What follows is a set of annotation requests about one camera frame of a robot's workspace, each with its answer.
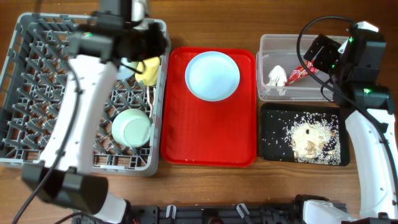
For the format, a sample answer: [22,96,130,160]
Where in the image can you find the light blue plate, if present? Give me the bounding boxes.
[185,51,241,102]

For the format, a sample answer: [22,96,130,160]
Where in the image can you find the light blue bowl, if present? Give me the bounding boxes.
[118,58,139,80]

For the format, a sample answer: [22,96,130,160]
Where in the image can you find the mint green bowl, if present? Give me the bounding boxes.
[111,109,151,147]

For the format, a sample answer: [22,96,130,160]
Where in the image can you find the red candy wrapper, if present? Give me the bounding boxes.
[285,60,318,86]

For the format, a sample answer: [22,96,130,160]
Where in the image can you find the grey dishwasher rack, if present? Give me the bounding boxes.
[1,13,169,176]

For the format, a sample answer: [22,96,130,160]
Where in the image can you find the white plastic spoon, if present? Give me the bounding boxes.
[151,87,157,122]

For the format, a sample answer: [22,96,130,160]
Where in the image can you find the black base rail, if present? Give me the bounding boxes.
[72,203,348,224]

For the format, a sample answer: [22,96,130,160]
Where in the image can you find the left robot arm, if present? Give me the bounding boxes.
[21,22,169,223]

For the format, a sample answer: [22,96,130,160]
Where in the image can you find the white tissue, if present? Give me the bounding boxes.
[267,65,287,86]

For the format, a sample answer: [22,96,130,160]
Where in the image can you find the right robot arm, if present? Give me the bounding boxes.
[296,19,397,223]

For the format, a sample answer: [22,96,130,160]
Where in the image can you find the rice food scraps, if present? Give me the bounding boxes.
[262,111,343,166]

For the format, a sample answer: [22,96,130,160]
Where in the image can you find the clear plastic bin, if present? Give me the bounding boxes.
[256,34,333,101]

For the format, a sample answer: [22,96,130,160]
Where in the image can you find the yellow plastic cup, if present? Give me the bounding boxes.
[135,57,160,86]

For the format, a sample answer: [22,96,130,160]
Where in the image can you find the red plastic tray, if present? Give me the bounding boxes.
[160,47,257,167]

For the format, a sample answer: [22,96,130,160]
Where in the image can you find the white plastic fork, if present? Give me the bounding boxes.
[146,86,154,120]

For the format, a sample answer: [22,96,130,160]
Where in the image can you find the black waste tray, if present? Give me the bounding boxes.
[259,102,351,167]

